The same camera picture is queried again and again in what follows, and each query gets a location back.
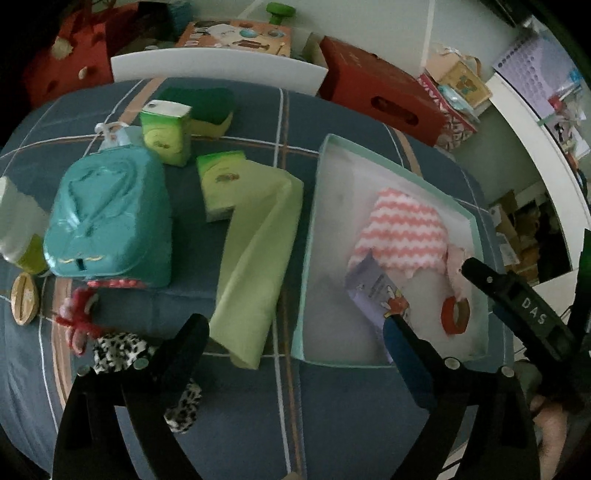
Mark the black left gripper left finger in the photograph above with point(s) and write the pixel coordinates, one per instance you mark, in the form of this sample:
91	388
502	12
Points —
138	396

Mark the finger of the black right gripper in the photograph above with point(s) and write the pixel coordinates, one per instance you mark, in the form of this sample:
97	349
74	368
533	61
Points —
530	318

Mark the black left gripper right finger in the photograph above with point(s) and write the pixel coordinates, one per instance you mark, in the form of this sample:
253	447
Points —
502	443

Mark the pink fluffy scrunchie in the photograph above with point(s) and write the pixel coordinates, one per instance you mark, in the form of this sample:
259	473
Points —
455	259

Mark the leopard print scrunchie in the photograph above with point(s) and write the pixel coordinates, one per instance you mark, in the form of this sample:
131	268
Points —
115	352

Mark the red pink hair scrunchie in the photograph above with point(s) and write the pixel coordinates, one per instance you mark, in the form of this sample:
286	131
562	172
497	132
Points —
75	314

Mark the pink white zigzag cloth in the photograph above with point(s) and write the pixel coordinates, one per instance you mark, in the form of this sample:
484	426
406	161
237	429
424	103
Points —
403	234

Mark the purple baby wipes pack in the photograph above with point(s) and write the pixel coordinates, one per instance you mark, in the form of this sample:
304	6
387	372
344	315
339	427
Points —
374	293

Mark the light green cloth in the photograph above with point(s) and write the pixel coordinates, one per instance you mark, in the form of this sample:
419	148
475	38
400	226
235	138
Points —
254	260

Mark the green tissue pack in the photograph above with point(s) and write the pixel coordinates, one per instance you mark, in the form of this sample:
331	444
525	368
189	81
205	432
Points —
219	175
166	130

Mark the green yellow sponge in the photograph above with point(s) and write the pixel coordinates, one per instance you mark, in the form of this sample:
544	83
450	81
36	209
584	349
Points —
212	109

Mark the person right hand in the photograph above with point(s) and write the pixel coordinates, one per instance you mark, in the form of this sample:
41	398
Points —
552	421

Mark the white shelf edge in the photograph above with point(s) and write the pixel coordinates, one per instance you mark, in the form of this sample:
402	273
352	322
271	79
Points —
552	165

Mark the pale green shallow box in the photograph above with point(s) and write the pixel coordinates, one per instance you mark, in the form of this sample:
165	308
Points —
331	330

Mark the patterned red white box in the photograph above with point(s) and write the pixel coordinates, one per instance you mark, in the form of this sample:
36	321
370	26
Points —
457	128

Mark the teal wet wipes box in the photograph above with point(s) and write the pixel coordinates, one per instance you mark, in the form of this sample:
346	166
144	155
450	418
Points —
112	221

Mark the purple dotted calendar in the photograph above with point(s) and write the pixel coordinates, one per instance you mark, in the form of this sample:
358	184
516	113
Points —
540	70

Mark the white pill bottle green label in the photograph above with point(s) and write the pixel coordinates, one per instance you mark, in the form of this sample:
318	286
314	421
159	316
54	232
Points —
22	229

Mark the small beige gift bag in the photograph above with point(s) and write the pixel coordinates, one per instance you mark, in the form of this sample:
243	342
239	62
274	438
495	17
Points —
463	73

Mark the blue plaid bed sheet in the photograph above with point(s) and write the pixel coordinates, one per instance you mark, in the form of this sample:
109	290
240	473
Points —
293	377

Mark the red cardboard box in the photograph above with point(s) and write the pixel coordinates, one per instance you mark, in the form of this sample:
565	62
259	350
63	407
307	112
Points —
367	84

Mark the orange illustrated toy box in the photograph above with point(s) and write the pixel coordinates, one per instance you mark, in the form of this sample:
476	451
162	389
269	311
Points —
243	35

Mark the green dumbbell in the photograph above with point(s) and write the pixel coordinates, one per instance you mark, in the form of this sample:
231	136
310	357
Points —
279	11

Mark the red felt tote bag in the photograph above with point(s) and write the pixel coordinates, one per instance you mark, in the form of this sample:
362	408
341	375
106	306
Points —
80	56

